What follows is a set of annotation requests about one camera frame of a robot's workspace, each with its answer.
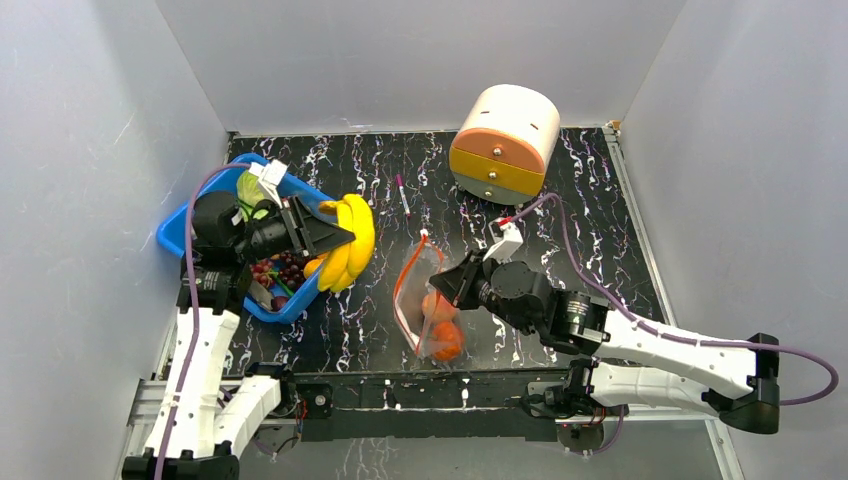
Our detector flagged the green cabbage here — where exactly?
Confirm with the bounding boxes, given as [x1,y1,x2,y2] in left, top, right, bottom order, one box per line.
[236,171,265,208]

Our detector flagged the peach fruit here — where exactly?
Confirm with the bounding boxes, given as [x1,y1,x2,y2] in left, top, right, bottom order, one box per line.
[421,291,457,324]

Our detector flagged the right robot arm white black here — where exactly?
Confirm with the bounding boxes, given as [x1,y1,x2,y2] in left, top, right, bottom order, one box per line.
[429,251,780,435]

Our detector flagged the yellow banana bunch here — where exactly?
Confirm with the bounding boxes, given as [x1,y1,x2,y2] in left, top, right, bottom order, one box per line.
[317,194,376,293]

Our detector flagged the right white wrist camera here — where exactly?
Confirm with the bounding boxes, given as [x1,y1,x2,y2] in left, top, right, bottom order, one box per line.
[483,217,523,263]

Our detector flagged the dark purple grapes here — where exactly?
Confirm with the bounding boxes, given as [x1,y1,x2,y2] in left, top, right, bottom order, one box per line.
[250,254,306,293]

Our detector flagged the pink marker pen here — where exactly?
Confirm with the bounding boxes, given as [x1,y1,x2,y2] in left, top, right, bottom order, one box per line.
[395,174,412,219]

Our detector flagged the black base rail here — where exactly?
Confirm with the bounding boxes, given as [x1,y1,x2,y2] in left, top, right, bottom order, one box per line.
[251,370,627,445]

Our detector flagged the orange tangerine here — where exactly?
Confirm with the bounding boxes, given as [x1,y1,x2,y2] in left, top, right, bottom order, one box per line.
[431,322,464,362]

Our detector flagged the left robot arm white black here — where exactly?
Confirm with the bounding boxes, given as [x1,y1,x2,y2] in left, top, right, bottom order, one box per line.
[120,191,355,479]

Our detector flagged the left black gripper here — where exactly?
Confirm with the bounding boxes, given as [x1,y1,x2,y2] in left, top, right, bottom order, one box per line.
[233,194,354,263]

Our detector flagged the blue plastic bin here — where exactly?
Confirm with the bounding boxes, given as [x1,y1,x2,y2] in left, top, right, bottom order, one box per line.
[156,154,337,324]

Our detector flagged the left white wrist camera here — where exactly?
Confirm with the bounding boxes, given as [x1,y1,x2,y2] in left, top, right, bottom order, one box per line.
[248,160,288,207]

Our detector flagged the round pastel drawer cabinet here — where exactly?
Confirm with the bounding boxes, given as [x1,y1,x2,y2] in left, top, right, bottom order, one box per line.
[448,84,561,206]

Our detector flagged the clear zip top bag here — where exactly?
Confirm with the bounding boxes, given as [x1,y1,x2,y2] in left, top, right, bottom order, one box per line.
[392,229,465,363]

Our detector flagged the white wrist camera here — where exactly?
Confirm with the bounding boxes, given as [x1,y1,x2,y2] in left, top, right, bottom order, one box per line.
[248,160,288,207]
[483,217,523,263]

